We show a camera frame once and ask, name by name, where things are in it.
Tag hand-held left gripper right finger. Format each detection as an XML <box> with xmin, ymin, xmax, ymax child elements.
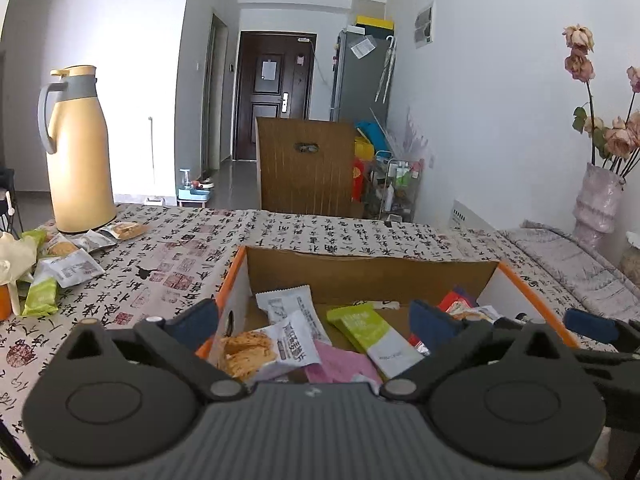
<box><xmin>378</xmin><ymin>299</ymin><xmax>571</xmax><ymax>403</ymax></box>

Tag grey snack packet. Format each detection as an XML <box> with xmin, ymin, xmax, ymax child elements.
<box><xmin>75</xmin><ymin>230</ymin><xmax>118</xmax><ymax>252</ymax></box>

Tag clear cookie packet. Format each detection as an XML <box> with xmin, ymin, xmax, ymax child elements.
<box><xmin>45</xmin><ymin>240</ymin><xmax>81</xmax><ymax>258</ymax></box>

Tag brown pastry packet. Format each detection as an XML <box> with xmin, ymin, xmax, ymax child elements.
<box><xmin>102</xmin><ymin>221</ymin><xmax>150</xmax><ymax>241</ymax></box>

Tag glass jar with dried contents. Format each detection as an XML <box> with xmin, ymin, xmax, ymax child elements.
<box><xmin>620</xmin><ymin>232</ymin><xmax>640</xmax><ymax>276</ymax></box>

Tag green white snack packet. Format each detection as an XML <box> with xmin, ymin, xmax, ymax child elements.
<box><xmin>326</xmin><ymin>304</ymin><xmax>426</xmax><ymax>380</ymax></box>

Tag white printed snack packet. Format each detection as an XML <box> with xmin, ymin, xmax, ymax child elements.
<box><xmin>39</xmin><ymin>249</ymin><xmax>106</xmax><ymax>288</ymax></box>

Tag pink snack packet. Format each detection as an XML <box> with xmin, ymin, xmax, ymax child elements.
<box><xmin>302</xmin><ymin>340</ymin><xmax>383</xmax><ymax>391</ymax></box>

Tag orange red cardboard box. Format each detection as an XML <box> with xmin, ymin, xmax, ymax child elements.
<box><xmin>195</xmin><ymin>245</ymin><xmax>581</xmax><ymax>391</ymax></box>

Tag white pastry snack packet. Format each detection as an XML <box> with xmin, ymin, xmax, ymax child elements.
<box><xmin>452</xmin><ymin>306</ymin><xmax>511</xmax><ymax>325</ymax></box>

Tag orange red snack packet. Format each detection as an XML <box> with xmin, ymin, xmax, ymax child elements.
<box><xmin>437</xmin><ymin>290</ymin><xmax>476</xmax><ymax>316</ymax></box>

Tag cream paper flower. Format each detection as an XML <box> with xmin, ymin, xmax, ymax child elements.
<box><xmin>0</xmin><ymin>231</ymin><xmax>40</xmax><ymax>317</ymax></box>

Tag dried pink rose bouquet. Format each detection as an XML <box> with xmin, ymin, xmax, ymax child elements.
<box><xmin>564</xmin><ymin>24</ymin><xmax>640</xmax><ymax>176</ymax></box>

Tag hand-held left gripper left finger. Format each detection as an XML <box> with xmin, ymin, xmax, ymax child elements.
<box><xmin>64</xmin><ymin>299</ymin><xmax>248</xmax><ymax>402</ymax></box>

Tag white dried reeds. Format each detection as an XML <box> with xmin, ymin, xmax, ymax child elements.
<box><xmin>395</xmin><ymin>107</ymin><xmax>431</xmax><ymax>158</ymax></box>

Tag grey interior door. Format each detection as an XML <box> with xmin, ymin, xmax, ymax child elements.
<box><xmin>202</xmin><ymin>12</ymin><xmax>230</xmax><ymax>173</ymax></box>

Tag white cookie snack packet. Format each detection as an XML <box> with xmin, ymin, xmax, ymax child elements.
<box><xmin>220</xmin><ymin>310</ymin><xmax>323</xmax><ymax>381</ymax></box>

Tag dark brown entrance door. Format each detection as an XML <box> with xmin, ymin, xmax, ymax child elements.
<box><xmin>232</xmin><ymin>31</ymin><xmax>317</xmax><ymax>162</ymax></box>

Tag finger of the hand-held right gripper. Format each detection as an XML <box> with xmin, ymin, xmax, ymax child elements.
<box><xmin>562</xmin><ymin>308</ymin><xmax>640</xmax><ymax>353</ymax></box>
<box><xmin>575</xmin><ymin>350</ymin><xmax>640</xmax><ymax>431</ymax></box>

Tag white folded umbrella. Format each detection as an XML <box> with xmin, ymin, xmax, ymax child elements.
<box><xmin>375</xmin><ymin>35</ymin><xmax>398</xmax><ymax>105</ymax></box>

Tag blue pet feeder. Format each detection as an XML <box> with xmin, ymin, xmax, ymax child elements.
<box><xmin>177</xmin><ymin>180</ymin><xmax>216</xmax><ymax>208</ymax></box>

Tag grey refrigerator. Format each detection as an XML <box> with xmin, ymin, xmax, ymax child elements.
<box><xmin>330</xmin><ymin>29</ymin><xmax>396</xmax><ymax>123</ymax></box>

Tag metal trolley cart with bottles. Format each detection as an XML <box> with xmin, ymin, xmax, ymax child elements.
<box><xmin>372</xmin><ymin>150</ymin><xmax>425</xmax><ymax>223</ymax></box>

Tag pink white ribbed vase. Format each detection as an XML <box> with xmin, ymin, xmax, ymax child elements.
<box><xmin>572</xmin><ymin>161</ymin><xmax>626</xmax><ymax>248</ymax></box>

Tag brown wooden chair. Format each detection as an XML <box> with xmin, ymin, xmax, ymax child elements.
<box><xmin>255</xmin><ymin>116</ymin><xmax>357</xmax><ymax>218</ymax></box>

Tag red gift box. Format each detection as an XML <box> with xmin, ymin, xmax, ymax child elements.
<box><xmin>351</xmin><ymin>157</ymin><xmax>373</xmax><ymax>203</ymax></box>

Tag folded grey patterned blanket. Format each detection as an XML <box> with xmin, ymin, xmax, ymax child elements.
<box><xmin>500</xmin><ymin>220</ymin><xmax>640</xmax><ymax>321</ymax></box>

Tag yellow thermos jug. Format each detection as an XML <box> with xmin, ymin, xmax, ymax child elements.
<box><xmin>37</xmin><ymin>65</ymin><xmax>117</xmax><ymax>234</ymax></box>

